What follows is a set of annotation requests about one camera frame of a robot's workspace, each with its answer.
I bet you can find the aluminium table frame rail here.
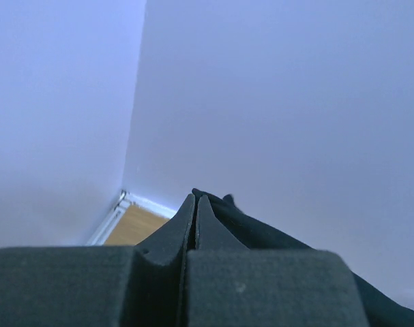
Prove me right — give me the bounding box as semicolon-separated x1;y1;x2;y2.
86;191;176;246

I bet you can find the black t shirt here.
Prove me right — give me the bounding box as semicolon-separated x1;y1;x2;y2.
192;188;414;327

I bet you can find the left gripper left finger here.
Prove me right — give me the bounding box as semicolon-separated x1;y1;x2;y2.
136;194;196;266

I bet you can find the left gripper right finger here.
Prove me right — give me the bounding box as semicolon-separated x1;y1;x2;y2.
195;196;248;251

